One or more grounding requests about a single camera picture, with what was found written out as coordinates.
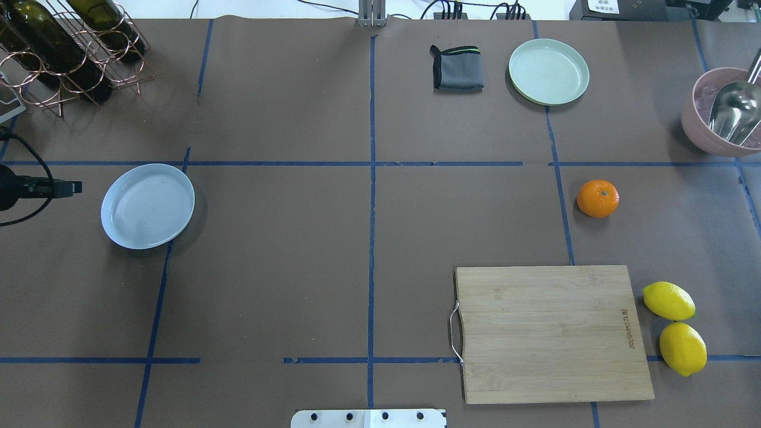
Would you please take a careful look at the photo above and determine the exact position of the dark wine bottle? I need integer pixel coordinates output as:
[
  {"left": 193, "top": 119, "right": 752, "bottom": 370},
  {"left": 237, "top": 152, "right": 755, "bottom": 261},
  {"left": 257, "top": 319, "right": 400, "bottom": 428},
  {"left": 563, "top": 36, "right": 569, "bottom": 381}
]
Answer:
[
  {"left": 2, "top": 1, "right": 112, "bottom": 105},
  {"left": 67, "top": 1, "right": 145, "bottom": 64},
  {"left": 1, "top": 18, "right": 40, "bottom": 71}
]

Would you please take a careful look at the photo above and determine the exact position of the yellow lemon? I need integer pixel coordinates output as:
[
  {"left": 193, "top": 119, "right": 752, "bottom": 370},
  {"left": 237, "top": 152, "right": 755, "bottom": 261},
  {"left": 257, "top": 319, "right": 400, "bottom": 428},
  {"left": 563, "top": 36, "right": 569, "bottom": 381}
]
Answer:
[
  {"left": 642, "top": 281, "right": 696, "bottom": 322},
  {"left": 658, "top": 322, "right": 707, "bottom": 377}
]

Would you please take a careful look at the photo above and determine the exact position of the metal ice scoop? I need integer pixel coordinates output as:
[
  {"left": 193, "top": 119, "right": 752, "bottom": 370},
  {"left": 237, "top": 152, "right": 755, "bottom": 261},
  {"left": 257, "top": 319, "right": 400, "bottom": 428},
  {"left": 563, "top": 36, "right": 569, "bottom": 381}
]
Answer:
[{"left": 707, "top": 51, "right": 760, "bottom": 146}]

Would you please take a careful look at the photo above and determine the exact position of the pink bowl with ice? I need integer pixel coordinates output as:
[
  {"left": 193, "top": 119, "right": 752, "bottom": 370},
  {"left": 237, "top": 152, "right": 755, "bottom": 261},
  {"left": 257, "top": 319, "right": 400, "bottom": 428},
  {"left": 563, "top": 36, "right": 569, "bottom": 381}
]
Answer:
[{"left": 681, "top": 67, "right": 759, "bottom": 158}]

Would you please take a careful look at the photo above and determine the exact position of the grey camera post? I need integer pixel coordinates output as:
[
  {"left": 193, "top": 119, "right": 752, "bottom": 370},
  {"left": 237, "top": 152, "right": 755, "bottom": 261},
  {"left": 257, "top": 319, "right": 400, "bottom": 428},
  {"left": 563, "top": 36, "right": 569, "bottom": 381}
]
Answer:
[{"left": 358, "top": 0, "right": 388, "bottom": 28}]

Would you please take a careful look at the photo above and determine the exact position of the dark wine bottle far left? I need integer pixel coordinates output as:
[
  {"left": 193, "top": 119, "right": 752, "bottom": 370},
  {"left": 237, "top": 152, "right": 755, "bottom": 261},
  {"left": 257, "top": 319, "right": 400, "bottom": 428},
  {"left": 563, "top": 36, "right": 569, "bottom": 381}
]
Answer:
[{"left": 1, "top": 18, "right": 40, "bottom": 71}]

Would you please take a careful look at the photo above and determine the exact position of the grey folded cloth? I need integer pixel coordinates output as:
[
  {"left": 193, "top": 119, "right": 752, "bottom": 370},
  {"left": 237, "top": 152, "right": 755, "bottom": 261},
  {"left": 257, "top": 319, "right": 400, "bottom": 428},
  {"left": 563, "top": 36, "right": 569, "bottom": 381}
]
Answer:
[{"left": 429, "top": 45, "right": 485, "bottom": 93}]

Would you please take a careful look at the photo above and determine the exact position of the lower yellow lemon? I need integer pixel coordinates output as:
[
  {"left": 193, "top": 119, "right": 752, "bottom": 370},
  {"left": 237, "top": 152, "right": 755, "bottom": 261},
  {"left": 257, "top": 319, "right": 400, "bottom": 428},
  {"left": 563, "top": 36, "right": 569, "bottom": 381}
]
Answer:
[{"left": 658, "top": 322, "right": 707, "bottom": 377}]

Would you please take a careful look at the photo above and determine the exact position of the orange fruit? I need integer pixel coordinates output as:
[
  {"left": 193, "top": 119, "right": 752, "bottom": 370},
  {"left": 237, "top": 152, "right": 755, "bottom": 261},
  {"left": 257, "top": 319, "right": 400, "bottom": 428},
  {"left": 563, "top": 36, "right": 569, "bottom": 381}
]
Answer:
[{"left": 576, "top": 180, "right": 620, "bottom": 218}]

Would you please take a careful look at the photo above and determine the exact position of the light blue plate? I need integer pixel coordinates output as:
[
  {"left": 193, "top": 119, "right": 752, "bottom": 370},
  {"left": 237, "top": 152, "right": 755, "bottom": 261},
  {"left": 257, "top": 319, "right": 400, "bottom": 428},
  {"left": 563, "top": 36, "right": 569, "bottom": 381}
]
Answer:
[{"left": 100, "top": 163, "right": 196, "bottom": 250}]

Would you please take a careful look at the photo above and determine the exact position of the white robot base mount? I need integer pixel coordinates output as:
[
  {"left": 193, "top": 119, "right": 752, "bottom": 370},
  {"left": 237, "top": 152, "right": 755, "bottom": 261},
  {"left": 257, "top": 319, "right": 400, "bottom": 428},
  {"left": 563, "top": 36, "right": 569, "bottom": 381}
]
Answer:
[{"left": 290, "top": 408, "right": 448, "bottom": 427}]

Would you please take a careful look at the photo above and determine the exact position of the copper wire bottle rack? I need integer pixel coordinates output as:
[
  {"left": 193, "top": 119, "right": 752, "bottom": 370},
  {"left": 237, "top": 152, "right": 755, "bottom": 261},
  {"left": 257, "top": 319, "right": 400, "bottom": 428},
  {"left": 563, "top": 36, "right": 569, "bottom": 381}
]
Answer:
[{"left": 2, "top": 1, "right": 155, "bottom": 117}]

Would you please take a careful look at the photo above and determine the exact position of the light green plate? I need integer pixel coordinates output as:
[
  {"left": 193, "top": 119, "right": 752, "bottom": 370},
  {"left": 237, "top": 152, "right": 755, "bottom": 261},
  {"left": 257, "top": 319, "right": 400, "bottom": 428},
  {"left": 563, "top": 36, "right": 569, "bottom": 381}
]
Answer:
[{"left": 508, "top": 38, "right": 590, "bottom": 106}]

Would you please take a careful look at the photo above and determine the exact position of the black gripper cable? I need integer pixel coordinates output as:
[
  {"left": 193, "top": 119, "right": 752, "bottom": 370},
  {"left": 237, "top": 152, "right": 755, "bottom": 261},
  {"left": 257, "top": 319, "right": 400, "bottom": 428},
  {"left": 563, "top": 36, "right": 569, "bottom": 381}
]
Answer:
[{"left": 0, "top": 126, "right": 56, "bottom": 227}]

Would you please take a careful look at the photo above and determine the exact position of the dark wine bottle right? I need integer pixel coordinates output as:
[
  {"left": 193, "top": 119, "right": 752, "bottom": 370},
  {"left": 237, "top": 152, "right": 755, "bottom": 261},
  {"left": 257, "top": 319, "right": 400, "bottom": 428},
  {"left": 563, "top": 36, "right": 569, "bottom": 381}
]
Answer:
[{"left": 67, "top": 1, "right": 145, "bottom": 64}]

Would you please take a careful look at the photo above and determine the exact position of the wooden cutting board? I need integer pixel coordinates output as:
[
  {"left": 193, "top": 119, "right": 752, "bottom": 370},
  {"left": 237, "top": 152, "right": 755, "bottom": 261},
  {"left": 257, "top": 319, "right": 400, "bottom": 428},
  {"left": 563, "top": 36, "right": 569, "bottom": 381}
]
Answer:
[{"left": 454, "top": 265, "right": 655, "bottom": 405}]

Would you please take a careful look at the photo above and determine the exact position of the upper yellow lemon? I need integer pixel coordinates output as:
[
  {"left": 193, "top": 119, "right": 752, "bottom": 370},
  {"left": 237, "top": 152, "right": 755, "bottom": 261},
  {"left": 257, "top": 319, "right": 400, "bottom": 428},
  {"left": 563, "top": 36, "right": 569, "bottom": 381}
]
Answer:
[{"left": 642, "top": 281, "right": 696, "bottom": 322}]

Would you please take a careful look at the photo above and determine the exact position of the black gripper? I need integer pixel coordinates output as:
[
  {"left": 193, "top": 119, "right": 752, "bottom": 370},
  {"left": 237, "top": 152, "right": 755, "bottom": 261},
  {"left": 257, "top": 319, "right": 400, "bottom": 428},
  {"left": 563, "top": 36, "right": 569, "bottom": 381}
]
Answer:
[{"left": 1, "top": 165, "right": 83, "bottom": 211}]

